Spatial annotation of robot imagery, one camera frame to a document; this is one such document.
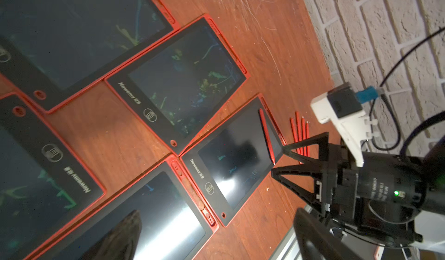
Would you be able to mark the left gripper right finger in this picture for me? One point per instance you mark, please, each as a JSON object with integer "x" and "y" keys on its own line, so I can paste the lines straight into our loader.
{"x": 315, "y": 241}

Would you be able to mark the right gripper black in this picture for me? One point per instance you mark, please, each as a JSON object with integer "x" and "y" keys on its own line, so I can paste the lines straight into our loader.
{"x": 337, "y": 183}

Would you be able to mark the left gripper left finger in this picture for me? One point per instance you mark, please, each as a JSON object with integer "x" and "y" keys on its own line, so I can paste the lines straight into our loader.
{"x": 120, "y": 243}

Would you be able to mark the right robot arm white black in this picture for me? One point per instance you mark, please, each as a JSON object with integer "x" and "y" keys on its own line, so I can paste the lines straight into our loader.
{"x": 378, "y": 196}

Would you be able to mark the left writing tablet red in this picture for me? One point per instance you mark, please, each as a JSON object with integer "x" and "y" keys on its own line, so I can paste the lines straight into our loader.
{"x": 44, "y": 184}

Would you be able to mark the writing tablet red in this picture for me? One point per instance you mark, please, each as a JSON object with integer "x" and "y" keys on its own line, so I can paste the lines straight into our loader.
{"x": 54, "y": 50}
{"x": 44, "y": 184}

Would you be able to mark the far writing tablet red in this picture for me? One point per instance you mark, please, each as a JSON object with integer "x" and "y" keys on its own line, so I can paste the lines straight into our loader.
{"x": 54, "y": 50}

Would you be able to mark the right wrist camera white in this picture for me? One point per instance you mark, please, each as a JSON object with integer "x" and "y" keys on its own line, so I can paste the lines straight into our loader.
{"x": 343, "y": 107}

